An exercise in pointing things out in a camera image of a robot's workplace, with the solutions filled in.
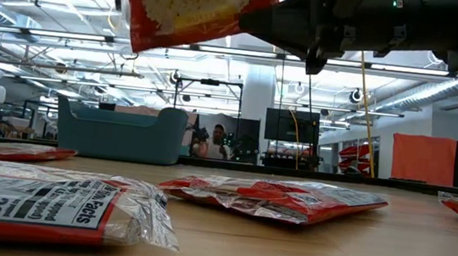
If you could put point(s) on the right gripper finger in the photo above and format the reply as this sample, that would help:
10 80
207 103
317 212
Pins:
293 7
294 37

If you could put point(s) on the black monitor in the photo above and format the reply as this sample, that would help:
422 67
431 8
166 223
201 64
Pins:
293 126

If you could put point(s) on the black equipment rack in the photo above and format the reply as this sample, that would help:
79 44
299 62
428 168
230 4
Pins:
248 147

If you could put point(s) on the red stacked bins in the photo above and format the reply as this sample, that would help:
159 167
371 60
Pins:
354 152

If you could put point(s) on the orange panel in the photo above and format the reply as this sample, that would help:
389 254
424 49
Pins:
422 159

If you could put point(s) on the teal plastic basket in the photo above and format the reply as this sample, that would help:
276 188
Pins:
125 138

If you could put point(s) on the cluttered workbench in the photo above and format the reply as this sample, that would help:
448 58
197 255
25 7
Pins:
20 123

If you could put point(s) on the black frame rig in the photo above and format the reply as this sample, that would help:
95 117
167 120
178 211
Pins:
210 81

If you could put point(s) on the black aluminium table frame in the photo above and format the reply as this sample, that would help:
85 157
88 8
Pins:
419 187

